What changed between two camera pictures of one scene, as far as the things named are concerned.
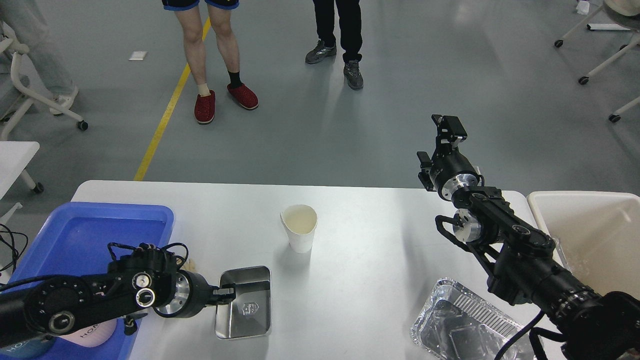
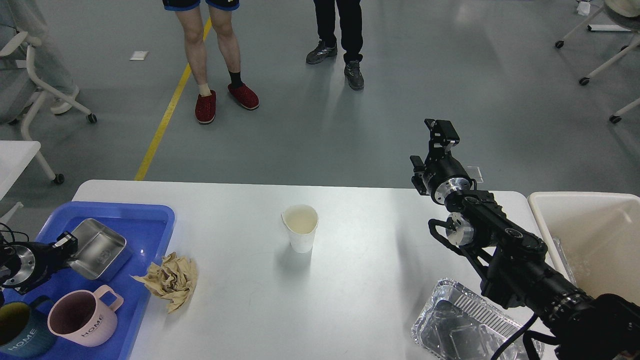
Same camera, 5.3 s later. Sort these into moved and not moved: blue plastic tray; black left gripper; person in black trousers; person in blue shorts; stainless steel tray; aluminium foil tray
Moved: black left gripper; stainless steel tray
Not moved: aluminium foil tray; person in blue shorts; person in black trousers; blue plastic tray
